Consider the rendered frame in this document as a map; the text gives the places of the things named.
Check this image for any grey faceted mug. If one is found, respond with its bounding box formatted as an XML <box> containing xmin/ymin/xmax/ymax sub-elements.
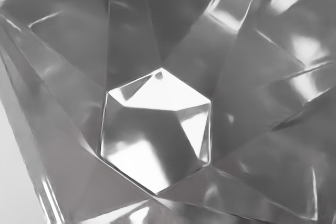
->
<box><xmin>0</xmin><ymin>0</ymin><xmax>336</xmax><ymax>224</ymax></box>

